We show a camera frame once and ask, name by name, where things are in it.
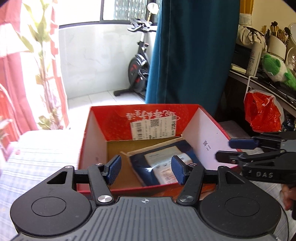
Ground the navy packaged garment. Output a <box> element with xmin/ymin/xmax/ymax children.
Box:
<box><xmin>127</xmin><ymin>138</ymin><xmax>199</xmax><ymax>186</ymax></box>

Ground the checkered strawberry tablecloth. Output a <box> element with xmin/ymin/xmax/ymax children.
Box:
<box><xmin>0</xmin><ymin>120</ymin><xmax>290</xmax><ymax>241</ymax></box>

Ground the black exercise bike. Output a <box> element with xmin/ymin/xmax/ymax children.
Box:
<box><xmin>113</xmin><ymin>19</ymin><xmax>157</xmax><ymax>100</ymax></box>

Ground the green white plush toy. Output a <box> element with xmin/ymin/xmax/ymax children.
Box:
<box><xmin>261</xmin><ymin>54</ymin><xmax>295</xmax><ymax>90</ymax></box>

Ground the white spray bottle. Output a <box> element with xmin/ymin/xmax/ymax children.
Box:
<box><xmin>246</xmin><ymin>42</ymin><xmax>262</xmax><ymax>76</ymax></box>

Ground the red strawberry cardboard box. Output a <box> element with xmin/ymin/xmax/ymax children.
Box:
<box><xmin>79</xmin><ymin>104</ymin><xmax>230</xmax><ymax>196</ymax></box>

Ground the dark teal curtain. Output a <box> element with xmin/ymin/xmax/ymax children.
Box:
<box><xmin>145</xmin><ymin>0</ymin><xmax>240</xmax><ymax>114</ymax></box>

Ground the pink printed backdrop cloth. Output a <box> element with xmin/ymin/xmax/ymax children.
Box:
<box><xmin>1</xmin><ymin>1</ymin><xmax>69</xmax><ymax>158</ymax></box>

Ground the person right hand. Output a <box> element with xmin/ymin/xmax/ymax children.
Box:
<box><xmin>280</xmin><ymin>184</ymin><xmax>296</xmax><ymax>210</ymax></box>

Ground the beige cloth bundle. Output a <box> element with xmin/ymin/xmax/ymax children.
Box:
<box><xmin>236</xmin><ymin>25</ymin><xmax>267</xmax><ymax>50</ymax></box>

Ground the white brush holder cup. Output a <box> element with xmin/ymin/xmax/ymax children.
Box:
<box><xmin>267</xmin><ymin>35</ymin><xmax>287</xmax><ymax>60</ymax></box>

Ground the red plastic bag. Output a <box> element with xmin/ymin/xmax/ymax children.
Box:
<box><xmin>244</xmin><ymin>89</ymin><xmax>285</xmax><ymax>133</ymax></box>

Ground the dark shelf table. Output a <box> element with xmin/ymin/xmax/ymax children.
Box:
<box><xmin>229</xmin><ymin>70</ymin><xmax>295</xmax><ymax>116</ymax></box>

